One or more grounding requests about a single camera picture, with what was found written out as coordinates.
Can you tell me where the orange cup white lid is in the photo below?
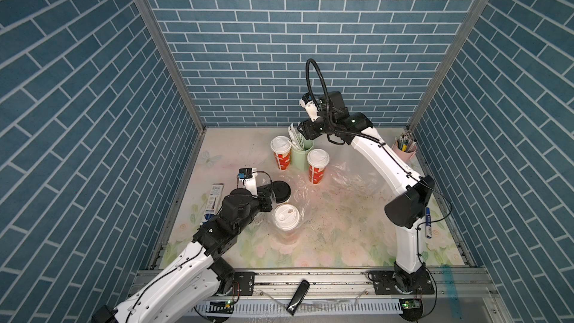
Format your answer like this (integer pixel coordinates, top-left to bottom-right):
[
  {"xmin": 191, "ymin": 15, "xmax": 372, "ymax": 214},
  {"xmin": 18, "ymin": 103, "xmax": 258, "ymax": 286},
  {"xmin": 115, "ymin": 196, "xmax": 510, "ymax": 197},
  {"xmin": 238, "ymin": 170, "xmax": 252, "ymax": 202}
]
[{"xmin": 272, "ymin": 203, "xmax": 301, "ymax": 245}]

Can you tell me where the right red cup white lid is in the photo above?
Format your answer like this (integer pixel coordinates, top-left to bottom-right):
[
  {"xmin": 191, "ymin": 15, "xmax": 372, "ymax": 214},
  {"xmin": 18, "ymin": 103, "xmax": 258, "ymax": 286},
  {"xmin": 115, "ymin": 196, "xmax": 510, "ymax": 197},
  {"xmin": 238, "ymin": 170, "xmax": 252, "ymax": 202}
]
[{"xmin": 307, "ymin": 149, "xmax": 330, "ymax": 185}]

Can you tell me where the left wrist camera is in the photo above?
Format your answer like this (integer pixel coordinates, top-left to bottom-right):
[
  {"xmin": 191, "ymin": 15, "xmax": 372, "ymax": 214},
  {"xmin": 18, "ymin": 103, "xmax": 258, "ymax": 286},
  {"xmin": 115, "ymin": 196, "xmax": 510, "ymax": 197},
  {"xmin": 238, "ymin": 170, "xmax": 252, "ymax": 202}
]
[{"xmin": 238, "ymin": 167, "xmax": 257, "ymax": 196}]

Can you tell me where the back red cup white lid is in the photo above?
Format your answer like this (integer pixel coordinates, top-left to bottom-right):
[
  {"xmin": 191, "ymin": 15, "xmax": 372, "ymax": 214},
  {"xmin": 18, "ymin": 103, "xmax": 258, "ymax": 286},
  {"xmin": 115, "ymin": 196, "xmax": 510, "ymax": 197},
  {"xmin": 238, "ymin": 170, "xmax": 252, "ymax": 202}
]
[{"xmin": 270, "ymin": 135, "xmax": 291, "ymax": 170}]

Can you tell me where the green straw holder cup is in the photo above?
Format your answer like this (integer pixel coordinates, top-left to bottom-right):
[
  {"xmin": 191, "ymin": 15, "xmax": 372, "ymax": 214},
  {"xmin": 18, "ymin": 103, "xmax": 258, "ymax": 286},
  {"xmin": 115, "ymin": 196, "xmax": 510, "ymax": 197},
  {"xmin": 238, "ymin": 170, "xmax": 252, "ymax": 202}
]
[{"xmin": 291, "ymin": 140, "xmax": 314, "ymax": 172}]

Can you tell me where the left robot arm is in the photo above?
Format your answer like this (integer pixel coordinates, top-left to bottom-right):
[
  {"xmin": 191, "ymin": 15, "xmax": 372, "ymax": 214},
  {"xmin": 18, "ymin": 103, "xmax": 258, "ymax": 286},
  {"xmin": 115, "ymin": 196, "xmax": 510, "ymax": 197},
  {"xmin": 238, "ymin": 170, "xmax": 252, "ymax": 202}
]
[{"xmin": 91, "ymin": 183, "xmax": 276, "ymax": 322}]

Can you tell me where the pink pen holder cup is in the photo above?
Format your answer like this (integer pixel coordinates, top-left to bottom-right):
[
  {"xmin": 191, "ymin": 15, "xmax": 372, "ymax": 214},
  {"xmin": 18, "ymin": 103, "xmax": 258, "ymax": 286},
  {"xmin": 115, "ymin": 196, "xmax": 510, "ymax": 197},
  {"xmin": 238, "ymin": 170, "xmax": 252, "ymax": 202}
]
[{"xmin": 392, "ymin": 140, "xmax": 417, "ymax": 163}]

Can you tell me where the black remote on rail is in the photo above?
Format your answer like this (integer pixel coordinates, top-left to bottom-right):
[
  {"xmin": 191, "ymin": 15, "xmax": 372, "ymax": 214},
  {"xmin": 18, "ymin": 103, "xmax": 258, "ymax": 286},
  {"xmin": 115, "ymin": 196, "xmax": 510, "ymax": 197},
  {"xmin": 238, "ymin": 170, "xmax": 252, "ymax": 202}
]
[{"xmin": 286, "ymin": 280, "xmax": 310, "ymax": 316}]

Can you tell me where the clear plastic carrier bag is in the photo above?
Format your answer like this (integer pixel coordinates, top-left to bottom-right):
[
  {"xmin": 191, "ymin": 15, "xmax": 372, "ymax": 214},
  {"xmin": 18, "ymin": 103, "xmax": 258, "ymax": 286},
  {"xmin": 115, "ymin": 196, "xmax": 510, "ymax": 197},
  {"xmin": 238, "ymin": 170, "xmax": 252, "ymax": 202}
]
[{"xmin": 255, "ymin": 171, "xmax": 310, "ymax": 254}]

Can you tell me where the red cup white lid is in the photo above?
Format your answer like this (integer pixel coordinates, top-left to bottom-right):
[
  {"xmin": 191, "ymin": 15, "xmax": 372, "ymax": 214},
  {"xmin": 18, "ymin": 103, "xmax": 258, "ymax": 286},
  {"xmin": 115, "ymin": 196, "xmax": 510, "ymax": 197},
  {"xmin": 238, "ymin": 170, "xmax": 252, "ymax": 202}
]
[
  {"xmin": 270, "ymin": 135, "xmax": 291, "ymax": 170},
  {"xmin": 307, "ymin": 149, "xmax": 330, "ymax": 185}
]

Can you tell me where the blue marker pen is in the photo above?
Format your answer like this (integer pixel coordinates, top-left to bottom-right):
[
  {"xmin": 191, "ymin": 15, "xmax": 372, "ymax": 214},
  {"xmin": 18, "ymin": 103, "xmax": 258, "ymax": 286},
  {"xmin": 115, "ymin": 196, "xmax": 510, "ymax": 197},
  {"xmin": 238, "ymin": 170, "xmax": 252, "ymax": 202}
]
[{"xmin": 425, "ymin": 207, "xmax": 433, "ymax": 239}]

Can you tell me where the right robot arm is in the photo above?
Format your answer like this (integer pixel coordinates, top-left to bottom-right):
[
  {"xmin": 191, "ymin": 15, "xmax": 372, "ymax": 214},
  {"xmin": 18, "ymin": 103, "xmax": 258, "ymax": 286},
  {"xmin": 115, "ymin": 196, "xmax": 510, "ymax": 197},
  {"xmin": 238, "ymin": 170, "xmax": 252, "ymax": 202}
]
[{"xmin": 297, "ymin": 109, "xmax": 434, "ymax": 293}]

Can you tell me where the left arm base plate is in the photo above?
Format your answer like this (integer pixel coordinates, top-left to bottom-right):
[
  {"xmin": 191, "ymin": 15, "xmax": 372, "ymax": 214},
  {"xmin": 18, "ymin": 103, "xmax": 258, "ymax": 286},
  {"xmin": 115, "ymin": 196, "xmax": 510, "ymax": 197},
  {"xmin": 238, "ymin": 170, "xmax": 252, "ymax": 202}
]
[{"xmin": 216, "ymin": 271, "xmax": 256, "ymax": 297}]

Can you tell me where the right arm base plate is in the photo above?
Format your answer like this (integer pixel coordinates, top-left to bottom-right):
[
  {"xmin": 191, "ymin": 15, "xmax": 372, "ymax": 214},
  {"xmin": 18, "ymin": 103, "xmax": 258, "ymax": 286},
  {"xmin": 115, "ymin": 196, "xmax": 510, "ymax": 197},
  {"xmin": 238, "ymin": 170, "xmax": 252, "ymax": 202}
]
[{"xmin": 367, "ymin": 267, "xmax": 435, "ymax": 295}]

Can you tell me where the blue white pen box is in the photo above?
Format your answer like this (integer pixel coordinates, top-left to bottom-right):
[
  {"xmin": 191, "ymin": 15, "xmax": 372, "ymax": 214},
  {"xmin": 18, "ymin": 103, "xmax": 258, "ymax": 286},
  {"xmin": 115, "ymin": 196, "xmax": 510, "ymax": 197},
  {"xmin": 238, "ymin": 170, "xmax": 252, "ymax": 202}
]
[{"xmin": 201, "ymin": 183, "xmax": 224, "ymax": 224}]

